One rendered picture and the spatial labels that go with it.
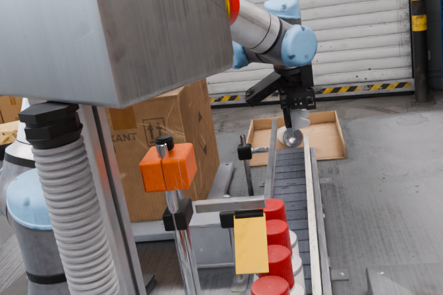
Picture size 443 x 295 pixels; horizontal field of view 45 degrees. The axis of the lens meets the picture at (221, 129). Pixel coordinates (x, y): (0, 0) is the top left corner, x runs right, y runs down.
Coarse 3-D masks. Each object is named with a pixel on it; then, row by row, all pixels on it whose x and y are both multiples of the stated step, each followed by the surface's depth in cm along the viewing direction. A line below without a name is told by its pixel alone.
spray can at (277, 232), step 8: (272, 224) 56; (280, 224) 55; (272, 232) 54; (280, 232) 54; (288, 232) 55; (272, 240) 54; (280, 240) 54; (288, 240) 55; (288, 248) 55; (296, 256) 56; (296, 264) 55; (296, 272) 55; (296, 280) 55; (304, 280) 57
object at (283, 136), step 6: (282, 126) 151; (282, 132) 138; (294, 132) 135; (300, 132) 135; (282, 138) 136; (288, 138) 136; (294, 138) 136; (300, 138) 135; (288, 144) 135; (294, 144) 135; (300, 144) 135
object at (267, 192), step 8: (272, 120) 132; (272, 128) 126; (272, 136) 120; (272, 144) 115; (272, 152) 111; (272, 160) 107; (272, 168) 103; (272, 176) 100; (272, 184) 98; (264, 192) 93
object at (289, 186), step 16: (288, 160) 128; (304, 160) 126; (288, 176) 118; (304, 176) 117; (288, 192) 110; (304, 192) 109; (288, 208) 104; (304, 208) 103; (288, 224) 98; (304, 224) 97; (304, 240) 91; (304, 256) 87; (304, 272) 82
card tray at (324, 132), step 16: (320, 112) 164; (256, 128) 168; (304, 128) 163; (320, 128) 160; (336, 128) 158; (256, 144) 155; (320, 144) 147; (336, 144) 146; (256, 160) 143; (320, 160) 137
